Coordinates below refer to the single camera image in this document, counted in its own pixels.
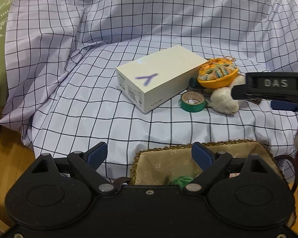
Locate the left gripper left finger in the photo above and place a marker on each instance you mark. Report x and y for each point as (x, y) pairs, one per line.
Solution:
(84, 166)

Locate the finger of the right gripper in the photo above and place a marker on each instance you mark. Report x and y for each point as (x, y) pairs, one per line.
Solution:
(238, 92)
(284, 106)

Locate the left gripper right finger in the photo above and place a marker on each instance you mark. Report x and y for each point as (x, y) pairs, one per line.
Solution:
(213, 165)

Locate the white plush toy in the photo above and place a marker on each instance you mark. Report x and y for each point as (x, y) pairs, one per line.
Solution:
(221, 100)

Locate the orange embroidered pouch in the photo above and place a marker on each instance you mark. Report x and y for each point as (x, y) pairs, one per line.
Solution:
(217, 73)

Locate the green tape roll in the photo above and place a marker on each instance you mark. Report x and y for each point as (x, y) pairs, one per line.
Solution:
(192, 101)

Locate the green cloth in basket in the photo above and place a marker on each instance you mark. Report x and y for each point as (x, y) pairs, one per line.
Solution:
(181, 181)

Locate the woven lined basket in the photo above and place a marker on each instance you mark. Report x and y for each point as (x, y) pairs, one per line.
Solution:
(252, 191)

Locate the white vivo phone box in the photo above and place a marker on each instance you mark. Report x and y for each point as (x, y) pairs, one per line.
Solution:
(154, 79)

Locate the checkered lilac cloth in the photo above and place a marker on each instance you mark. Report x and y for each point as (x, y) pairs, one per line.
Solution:
(61, 59)

